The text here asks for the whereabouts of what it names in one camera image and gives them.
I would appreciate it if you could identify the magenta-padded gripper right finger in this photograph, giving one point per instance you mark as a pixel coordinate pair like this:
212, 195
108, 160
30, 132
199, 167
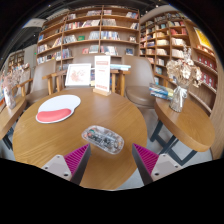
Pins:
146, 160

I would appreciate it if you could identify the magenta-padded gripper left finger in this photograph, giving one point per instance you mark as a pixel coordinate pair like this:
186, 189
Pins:
76, 160

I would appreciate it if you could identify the transparent computer mouse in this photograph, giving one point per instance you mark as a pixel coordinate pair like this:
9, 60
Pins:
103, 139

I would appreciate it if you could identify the white mouse pad, red wrist rest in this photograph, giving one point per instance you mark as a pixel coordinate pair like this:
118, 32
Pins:
58, 106

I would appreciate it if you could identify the round wooden side table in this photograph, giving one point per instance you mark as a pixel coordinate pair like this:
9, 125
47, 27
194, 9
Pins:
10, 116
186, 126

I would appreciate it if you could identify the brown armchair with wooden arms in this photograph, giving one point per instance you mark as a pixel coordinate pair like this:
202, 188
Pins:
83, 59
26, 75
140, 93
41, 76

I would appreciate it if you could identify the glass vase with dried flowers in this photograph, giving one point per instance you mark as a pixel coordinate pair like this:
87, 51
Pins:
176, 100

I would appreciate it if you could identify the stack of books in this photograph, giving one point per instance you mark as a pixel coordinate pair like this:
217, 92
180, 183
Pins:
160, 91

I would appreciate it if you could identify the white framed floral picture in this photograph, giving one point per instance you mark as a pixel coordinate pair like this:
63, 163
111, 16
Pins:
78, 75

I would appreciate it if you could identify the white red sign, wooden base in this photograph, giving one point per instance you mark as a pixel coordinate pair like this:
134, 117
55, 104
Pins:
102, 73

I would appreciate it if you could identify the glass vase with pink flowers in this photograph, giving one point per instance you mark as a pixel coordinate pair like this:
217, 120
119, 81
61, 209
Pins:
9, 98

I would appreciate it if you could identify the light blue book stack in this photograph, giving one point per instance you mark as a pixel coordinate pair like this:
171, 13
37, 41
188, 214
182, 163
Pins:
121, 67

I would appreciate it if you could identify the small distant bookshelf unit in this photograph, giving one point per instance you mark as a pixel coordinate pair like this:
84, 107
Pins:
16, 60

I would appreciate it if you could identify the wide wooden bookshelf unit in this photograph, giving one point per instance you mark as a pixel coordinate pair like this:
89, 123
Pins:
86, 40

